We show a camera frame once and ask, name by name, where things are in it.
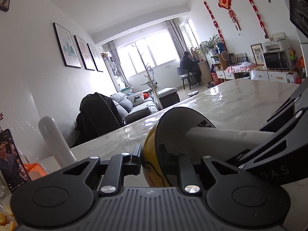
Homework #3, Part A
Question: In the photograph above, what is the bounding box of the potted green plant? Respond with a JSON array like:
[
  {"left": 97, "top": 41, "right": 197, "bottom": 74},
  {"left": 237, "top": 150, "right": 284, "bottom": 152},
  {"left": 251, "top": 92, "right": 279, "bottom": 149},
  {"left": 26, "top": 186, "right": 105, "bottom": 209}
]
[{"left": 199, "top": 34, "right": 220, "bottom": 55}]

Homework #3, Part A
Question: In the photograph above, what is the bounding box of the white coat rack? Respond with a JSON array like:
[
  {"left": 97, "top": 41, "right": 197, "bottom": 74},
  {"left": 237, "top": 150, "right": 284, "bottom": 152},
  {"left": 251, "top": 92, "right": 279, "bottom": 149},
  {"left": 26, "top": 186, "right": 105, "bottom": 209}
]
[{"left": 134, "top": 43, "right": 163, "bottom": 110}]

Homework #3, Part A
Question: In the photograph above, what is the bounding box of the grey sofa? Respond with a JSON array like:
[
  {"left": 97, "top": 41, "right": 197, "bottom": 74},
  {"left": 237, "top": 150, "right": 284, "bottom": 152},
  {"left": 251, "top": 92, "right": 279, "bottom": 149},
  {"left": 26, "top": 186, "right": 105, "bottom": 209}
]
[{"left": 110, "top": 92, "right": 159, "bottom": 124}]

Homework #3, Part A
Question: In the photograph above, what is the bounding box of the black microwave oven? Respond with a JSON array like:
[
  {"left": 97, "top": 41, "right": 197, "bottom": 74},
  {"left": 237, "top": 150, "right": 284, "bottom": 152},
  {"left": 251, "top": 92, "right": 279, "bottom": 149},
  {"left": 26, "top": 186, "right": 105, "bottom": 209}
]
[{"left": 263, "top": 51, "right": 290, "bottom": 70}]

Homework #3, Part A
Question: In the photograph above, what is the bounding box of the seated person in black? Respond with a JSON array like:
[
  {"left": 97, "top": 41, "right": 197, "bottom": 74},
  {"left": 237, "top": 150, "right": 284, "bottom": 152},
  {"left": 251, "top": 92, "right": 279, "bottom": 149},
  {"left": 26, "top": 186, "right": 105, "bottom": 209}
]
[{"left": 180, "top": 51, "right": 202, "bottom": 83}]

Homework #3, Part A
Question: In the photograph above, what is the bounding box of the white refrigerator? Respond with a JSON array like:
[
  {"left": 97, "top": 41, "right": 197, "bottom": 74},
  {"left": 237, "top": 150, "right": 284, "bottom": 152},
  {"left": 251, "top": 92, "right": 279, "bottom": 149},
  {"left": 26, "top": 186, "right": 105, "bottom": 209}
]
[{"left": 300, "top": 42, "right": 308, "bottom": 76}]

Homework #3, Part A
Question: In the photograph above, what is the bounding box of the white printer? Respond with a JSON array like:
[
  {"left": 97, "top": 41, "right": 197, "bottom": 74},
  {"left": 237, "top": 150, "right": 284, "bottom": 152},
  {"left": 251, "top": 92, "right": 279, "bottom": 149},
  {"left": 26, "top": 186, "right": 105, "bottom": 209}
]
[{"left": 262, "top": 32, "right": 291, "bottom": 53}]

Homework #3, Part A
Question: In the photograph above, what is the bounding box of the yellow bowl white inside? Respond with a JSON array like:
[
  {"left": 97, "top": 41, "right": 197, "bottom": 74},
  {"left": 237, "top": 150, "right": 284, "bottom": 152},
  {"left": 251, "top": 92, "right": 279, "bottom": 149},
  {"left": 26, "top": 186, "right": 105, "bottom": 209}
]
[{"left": 142, "top": 107, "right": 215, "bottom": 187}]

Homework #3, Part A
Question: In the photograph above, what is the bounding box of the framed picture right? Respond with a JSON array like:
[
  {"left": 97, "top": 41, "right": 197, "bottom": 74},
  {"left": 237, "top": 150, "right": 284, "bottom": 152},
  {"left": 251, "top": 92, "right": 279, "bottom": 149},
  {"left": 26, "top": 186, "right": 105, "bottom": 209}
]
[{"left": 87, "top": 43, "right": 103, "bottom": 72}]

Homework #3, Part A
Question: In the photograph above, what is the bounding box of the framed picture middle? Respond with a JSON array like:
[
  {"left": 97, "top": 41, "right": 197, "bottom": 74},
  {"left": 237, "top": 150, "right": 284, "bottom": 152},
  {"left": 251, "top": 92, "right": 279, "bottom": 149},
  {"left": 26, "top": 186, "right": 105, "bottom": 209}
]
[{"left": 74, "top": 35, "right": 96, "bottom": 70}]

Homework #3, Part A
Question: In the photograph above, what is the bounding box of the framed picture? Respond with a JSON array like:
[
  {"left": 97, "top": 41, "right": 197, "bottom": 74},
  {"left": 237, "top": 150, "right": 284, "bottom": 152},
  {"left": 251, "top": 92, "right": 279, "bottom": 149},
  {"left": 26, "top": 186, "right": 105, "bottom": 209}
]
[
  {"left": 53, "top": 23, "right": 81, "bottom": 68},
  {"left": 87, "top": 43, "right": 103, "bottom": 72},
  {"left": 74, "top": 35, "right": 96, "bottom": 70}
]

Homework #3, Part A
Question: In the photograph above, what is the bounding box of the red chinese knot decoration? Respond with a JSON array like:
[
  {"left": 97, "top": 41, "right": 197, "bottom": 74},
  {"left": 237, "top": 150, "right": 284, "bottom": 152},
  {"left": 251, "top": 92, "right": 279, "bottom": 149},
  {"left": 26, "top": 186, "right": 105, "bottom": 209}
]
[{"left": 218, "top": 0, "right": 241, "bottom": 31}]

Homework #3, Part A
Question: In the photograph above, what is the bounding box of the framed picture left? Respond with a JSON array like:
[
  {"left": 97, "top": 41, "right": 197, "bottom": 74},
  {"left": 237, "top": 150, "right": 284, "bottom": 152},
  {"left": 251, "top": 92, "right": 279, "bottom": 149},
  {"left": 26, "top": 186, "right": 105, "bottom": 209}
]
[{"left": 53, "top": 23, "right": 81, "bottom": 68}]

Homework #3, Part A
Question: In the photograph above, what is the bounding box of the checkered grey ottoman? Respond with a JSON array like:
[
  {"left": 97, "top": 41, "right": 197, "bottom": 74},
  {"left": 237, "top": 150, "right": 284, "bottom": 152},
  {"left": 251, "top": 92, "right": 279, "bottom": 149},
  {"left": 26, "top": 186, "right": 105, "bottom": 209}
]
[{"left": 158, "top": 88, "right": 180, "bottom": 109}]

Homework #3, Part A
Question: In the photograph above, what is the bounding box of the white thermos bottle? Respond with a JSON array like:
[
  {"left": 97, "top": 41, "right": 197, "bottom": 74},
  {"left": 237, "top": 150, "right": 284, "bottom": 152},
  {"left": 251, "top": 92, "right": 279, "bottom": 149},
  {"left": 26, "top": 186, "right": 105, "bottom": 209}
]
[{"left": 38, "top": 116, "right": 77, "bottom": 168}]

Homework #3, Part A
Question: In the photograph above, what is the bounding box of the white low cabinet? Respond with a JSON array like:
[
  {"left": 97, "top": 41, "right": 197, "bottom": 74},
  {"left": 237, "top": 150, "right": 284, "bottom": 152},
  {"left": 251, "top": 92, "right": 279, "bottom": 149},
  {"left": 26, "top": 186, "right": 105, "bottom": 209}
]
[{"left": 216, "top": 70, "right": 301, "bottom": 84}]

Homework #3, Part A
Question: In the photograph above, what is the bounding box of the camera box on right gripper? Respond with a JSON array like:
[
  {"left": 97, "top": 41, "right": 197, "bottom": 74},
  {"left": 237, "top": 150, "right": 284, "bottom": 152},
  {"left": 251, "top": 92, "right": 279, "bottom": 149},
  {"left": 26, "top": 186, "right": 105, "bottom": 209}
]
[{"left": 289, "top": 0, "right": 308, "bottom": 37}]

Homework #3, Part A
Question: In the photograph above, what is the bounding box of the orange tissue box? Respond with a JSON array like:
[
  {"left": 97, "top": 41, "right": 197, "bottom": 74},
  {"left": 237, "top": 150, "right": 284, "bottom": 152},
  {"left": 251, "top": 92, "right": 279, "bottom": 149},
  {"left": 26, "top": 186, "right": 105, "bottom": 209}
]
[{"left": 24, "top": 163, "right": 48, "bottom": 180}]

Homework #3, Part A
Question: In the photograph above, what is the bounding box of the smartphone with lit screen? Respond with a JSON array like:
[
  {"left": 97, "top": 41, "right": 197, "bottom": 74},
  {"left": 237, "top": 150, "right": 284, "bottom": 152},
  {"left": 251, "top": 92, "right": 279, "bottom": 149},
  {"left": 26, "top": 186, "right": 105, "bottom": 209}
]
[{"left": 0, "top": 129, "right": 31, "bottom": 193}]

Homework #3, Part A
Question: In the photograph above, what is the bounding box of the black jacket on chair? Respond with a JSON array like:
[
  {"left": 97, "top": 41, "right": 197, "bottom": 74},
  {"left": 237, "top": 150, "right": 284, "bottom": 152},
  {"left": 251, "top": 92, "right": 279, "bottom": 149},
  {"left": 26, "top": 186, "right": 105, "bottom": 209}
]
[{"left": 73, "top": 92, "right": 125, "bottom": 146}]

